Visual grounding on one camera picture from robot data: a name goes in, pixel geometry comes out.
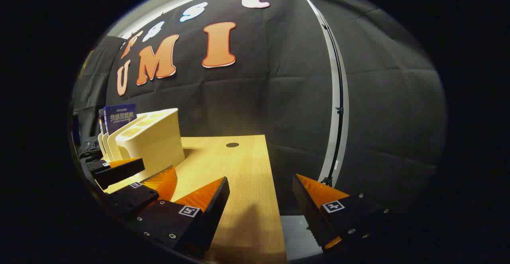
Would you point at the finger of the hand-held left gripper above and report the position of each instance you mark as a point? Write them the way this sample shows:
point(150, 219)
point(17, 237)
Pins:
point(131, 198)
point(119, 174)

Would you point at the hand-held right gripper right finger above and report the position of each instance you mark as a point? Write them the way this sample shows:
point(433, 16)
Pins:
point(308, 212)

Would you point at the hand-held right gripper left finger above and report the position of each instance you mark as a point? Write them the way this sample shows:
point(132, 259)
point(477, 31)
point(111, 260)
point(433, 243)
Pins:
point(207, 224)

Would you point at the black schoolbag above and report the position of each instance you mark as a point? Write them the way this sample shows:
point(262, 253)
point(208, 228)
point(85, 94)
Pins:
point(89, 150)

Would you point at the cream plastic bookshelf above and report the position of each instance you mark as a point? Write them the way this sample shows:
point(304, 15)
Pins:
point(159, 144)

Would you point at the grey cover book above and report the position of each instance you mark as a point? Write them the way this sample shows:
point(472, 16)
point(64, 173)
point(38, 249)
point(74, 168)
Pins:
point(101, 122)

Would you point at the blue cover book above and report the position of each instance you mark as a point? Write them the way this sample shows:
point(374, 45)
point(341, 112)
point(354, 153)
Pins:
point(119, 116)

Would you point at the plain black cloth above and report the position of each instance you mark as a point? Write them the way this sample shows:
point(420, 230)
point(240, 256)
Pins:
point(390, 116)
point(93, 85)

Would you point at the black light stand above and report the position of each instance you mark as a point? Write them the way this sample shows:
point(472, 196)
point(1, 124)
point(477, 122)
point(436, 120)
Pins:
point(339, 110)

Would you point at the black backdrop cloth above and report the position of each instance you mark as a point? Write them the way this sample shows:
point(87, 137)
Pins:
point(247, 96)

